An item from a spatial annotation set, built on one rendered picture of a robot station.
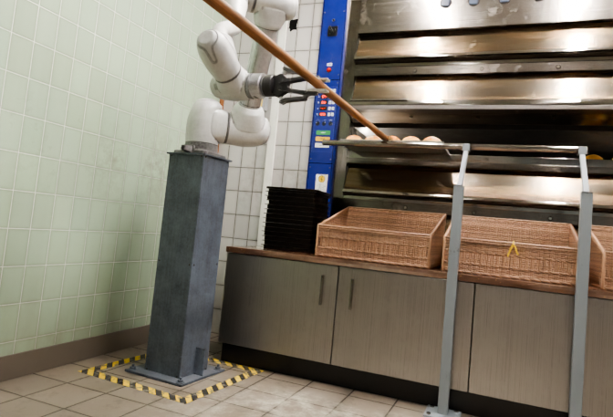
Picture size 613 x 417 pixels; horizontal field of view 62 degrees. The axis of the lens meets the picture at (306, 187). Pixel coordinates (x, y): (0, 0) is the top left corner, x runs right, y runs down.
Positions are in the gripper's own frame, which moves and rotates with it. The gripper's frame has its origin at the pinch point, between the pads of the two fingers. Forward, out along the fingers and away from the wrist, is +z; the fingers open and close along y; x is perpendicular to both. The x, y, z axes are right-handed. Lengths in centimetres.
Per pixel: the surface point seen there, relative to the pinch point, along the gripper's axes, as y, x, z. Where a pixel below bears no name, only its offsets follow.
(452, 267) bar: 59, -66, 41
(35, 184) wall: 42, 6, -118
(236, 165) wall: 14, -124, -103
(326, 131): -9, -122, -43
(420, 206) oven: 31, -126, 15
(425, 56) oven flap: -52, -121, 12
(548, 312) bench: 72, -72, 78
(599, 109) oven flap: -21, -112, 97
